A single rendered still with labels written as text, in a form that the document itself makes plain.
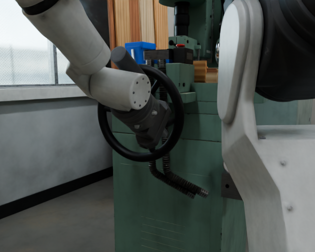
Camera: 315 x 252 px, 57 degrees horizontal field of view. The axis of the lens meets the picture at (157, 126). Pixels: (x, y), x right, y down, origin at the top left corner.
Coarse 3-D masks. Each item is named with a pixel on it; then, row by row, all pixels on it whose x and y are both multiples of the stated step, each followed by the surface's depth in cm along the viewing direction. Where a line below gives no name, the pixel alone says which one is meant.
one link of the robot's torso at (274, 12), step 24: (264, 0) 29; (264, 24) 29; (288, 24) 27; (264, 48) 29; (288, 48) 28; (312, 48) 26; (264, 72) 30; (288, 72) 30; (312, 72) 29; (288, 96) 35; (312, 96) 35
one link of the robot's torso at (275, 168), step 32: (256, 0) 30; (224, 32) 34; (256, 32) 29; (224, 64) 35; (256, 64) 30; (224, 96) 35; (224, 128) 38; (256, 128) 37; (288, 128) 37; (224, 160) 39; (256, 160) 31; (288, 160) 30; (256, 192) 34; (288, 192) 29; (256, 224) 35; (288, 224) 28
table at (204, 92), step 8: (192, 88) 96; (200, 88) 94; (208, 88) 93; (216, 88) 92; (168, 96) 90; (184, 96) 87; (192, 96) 93; (200, 96) 95; (208, 96) 94; (216, 96) 93; (256, 96) 87
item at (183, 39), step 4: (172, 36) 108; (176, 36) 108; (180, 36) 107; (184, 36) 106; (168, 40) 109; (176, 40) 108; (180, 40) 107; (184, 40) 106; (188, 40) 109; (192, 40) 113; (196, 40) 117; (168, 44) 109; (188, 44) 110; (192, 44) 114; (196, 44) 118; (172, 48) 109; (192, 48) 114; (196, 52) 118; (196, 56) 119
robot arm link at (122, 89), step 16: (128, 64) 55; (96, 80) 53; (112, 80) 52; (128, 80) 50; (144, 80) 52; (96, 96) 55; (112, 96) 52; (128, 96) 50; (144, 96) 54; (112, 112) 60; (128, 112) 58; (144, 112) 59
